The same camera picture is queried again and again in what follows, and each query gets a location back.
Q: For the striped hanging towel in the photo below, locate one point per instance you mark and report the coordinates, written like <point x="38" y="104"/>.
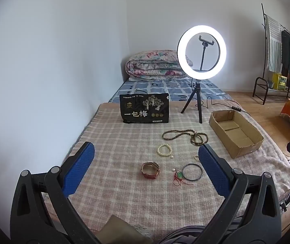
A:
<point x="273" y="45"/>

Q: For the black snack bag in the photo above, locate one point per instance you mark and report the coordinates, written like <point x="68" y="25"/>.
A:
<point x="145" y="108"/>

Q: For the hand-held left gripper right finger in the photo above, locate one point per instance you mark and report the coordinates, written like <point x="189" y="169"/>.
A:
<point x="211" y="167"/>

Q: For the black phone holder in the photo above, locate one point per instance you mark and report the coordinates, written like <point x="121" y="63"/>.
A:
<point x="205" y="42"/>

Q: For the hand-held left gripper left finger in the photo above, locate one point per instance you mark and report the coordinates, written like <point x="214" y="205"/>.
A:
<point x="78" y="167"/>

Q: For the cardboard box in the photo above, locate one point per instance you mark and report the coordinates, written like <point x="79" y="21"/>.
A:
<point x="246" y="150"/>

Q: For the black bangle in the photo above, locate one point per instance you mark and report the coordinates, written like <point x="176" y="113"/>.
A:
<point x="182" y="170"/>

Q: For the pink plaid blanket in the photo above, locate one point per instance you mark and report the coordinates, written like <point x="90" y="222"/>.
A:
<point x="124" y="144"/>

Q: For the black mini tripod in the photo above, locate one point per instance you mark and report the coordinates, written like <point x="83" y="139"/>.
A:
<point x="197" y="89"/>

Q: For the folded floral quilt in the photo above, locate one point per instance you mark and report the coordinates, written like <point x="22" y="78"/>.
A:
<point x="150" y="66"/>

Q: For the olive cloth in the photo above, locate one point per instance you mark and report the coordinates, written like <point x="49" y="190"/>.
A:
<point x="119" y="231"/>

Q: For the black metal clothes rack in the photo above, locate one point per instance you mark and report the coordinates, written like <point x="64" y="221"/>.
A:
<point x="263" y="30"/>

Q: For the dark striped cloth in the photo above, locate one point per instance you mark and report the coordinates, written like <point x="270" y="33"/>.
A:
<point x="180" y="236"/>

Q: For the blue checked bed sheet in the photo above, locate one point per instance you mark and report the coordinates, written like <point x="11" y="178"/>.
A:
<point x="160" y="86"/>

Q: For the yellow crate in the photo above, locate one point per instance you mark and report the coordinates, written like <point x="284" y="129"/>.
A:
<point x="278" y="81"/>

